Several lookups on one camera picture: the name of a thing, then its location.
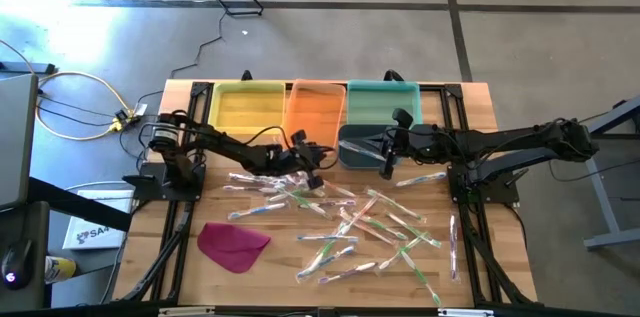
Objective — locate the teal plastic bin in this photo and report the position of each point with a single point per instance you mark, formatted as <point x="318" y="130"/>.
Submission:
<point x="385" y="102"/>

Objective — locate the yellow plastic bin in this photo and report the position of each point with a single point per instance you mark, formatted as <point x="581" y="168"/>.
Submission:
<point x="245" y="107"/>

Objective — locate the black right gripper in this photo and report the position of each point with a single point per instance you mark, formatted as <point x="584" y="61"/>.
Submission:
<point x="410" y="144"/>

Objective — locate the purple toothbrush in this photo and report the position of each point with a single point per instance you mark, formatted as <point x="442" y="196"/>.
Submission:
<point x="347" y="273"/>
<point x="453" y="247"/>
<point x="330" y="203"/>
<point x="250" y="177"/>
<point x="250" y="189"/>

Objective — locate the white printed box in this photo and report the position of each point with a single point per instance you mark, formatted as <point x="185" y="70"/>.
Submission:
<point x="95" y="234"/>

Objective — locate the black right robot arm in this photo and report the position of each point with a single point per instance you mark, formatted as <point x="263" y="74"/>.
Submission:
<point x="500" y="142"/>

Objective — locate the grey laptop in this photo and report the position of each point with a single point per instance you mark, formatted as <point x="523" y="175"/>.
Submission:
<point x="17" y="142"/>

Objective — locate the dark green plastic basket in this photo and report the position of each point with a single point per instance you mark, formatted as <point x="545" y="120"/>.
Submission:
<point x="357" y="132"/>

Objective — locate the orange plastic bin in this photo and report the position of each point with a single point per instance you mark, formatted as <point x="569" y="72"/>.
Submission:
<point x="315" y="117"/>

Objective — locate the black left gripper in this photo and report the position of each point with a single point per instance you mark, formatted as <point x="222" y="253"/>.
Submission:
<point x="300" y="157"/>

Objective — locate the magenta cloth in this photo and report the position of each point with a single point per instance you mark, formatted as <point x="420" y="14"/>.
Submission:
<point x="230" y="247"/>

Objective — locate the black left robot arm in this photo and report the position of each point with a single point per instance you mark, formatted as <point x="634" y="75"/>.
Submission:
<point x="225" y="147"/>

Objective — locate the yellow can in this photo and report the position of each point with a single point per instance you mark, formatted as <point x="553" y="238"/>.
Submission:
<point x="61" y="269"/>

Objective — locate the black metal bar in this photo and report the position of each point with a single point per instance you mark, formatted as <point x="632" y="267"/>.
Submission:
<point x="30" y="68"/>

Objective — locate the blue toothbrush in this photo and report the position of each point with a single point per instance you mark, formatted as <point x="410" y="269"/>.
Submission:
<point x="257" y="210"/>
<point x="422" y="179"/>
<point x="332" y="257"/>
<point x="357" y="149"/>
<point x="325" y="237"/>

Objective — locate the silver aluminium bar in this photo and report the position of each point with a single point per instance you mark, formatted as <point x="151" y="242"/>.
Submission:
<point x="465" y="313"/>
<point x="187" y="312"/>

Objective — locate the black clamp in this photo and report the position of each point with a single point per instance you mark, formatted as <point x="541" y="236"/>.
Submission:
<point x="393" y="76"/>
<point x="246" y="76"/>

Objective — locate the grey metal table frame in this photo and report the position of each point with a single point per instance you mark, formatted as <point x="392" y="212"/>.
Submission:
<point x="607" y="207"/>

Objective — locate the orange toothbrush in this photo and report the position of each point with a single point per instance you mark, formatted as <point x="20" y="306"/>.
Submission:
<point x="361" y="213"/>
<point x="342" y="190"/>
<point x="367" y="227"/>

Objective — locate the black computer mouse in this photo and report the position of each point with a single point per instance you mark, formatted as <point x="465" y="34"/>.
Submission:
<point x="16" y="264"/>

